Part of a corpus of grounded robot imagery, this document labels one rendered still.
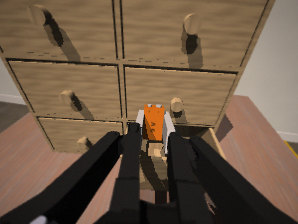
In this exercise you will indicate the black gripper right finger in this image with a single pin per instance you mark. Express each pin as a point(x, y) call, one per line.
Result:
point(236, 199)

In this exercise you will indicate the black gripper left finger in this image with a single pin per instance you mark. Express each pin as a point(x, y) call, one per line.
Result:
point(66, 198)

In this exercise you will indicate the orange nine-volt battery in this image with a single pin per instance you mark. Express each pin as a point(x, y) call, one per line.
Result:
point(153, 122)

